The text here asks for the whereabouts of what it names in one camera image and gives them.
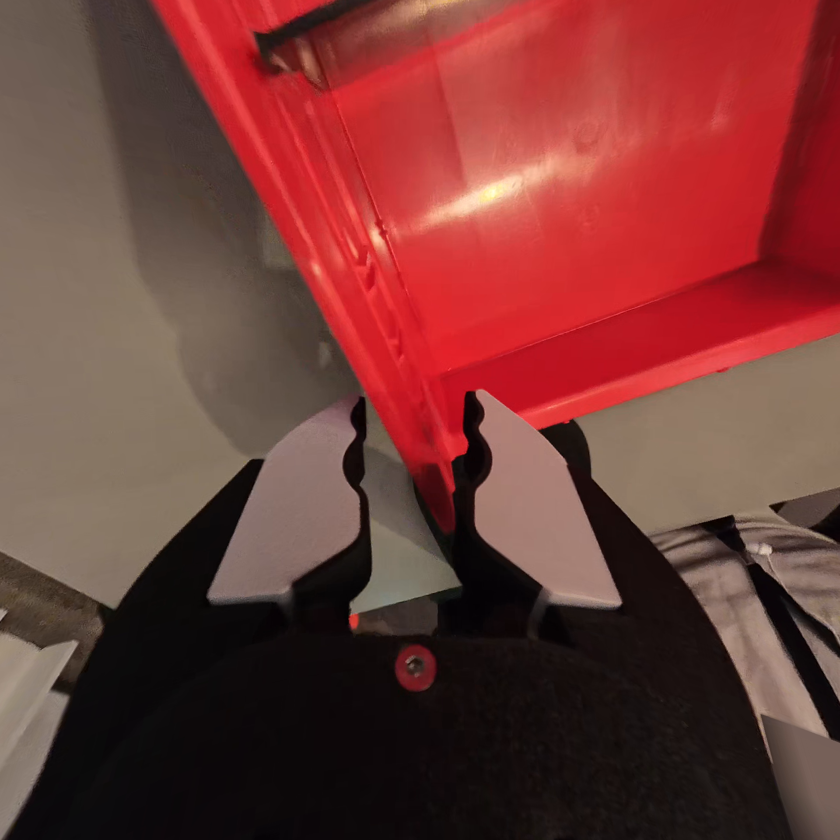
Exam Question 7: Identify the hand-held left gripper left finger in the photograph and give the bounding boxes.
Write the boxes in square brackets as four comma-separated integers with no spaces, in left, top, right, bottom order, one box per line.
[206,395,373,632]

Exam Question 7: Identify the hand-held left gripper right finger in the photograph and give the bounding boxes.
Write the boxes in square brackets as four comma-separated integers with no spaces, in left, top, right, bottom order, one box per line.
[451,390,623,639]

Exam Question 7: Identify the red storage bin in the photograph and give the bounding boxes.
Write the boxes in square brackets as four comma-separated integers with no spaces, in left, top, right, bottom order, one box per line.
[147,0,840,536]

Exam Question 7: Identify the person's grey shirt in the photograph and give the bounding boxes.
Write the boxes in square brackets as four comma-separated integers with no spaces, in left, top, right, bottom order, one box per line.
[646,508,840,746]

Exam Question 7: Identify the grey bin divider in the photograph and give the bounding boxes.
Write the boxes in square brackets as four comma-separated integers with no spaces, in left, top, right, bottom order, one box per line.
[255,0,371,89]

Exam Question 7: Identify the black strap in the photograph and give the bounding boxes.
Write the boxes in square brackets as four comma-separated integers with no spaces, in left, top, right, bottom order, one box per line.
[712,515,840,723]

